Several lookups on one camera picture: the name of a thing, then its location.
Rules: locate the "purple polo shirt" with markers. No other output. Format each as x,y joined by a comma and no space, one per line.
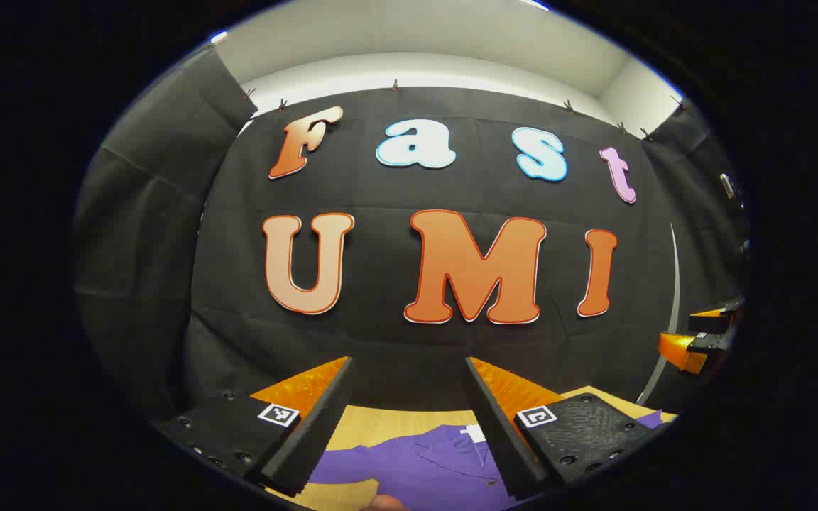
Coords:
423,468

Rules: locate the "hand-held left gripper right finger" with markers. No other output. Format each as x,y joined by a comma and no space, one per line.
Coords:
501,440

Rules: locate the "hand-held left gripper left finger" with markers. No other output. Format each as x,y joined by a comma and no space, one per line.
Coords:
317,433

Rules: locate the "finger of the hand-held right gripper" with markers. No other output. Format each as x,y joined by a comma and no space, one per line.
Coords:
679,349
711,323

